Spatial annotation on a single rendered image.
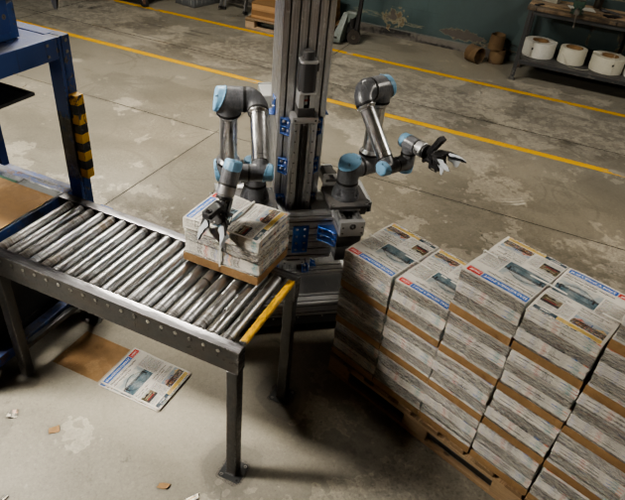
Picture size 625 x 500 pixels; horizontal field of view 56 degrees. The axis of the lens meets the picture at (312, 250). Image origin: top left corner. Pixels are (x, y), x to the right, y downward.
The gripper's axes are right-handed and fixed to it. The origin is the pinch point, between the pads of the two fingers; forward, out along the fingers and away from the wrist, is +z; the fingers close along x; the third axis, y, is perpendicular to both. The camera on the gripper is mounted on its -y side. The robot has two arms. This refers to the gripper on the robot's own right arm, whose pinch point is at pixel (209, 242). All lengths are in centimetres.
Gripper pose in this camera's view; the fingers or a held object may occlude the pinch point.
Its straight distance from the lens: 244.9
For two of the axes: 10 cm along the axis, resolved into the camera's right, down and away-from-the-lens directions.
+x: -9.1, -3.1, 2.9
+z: -2.8, 9.5, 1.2
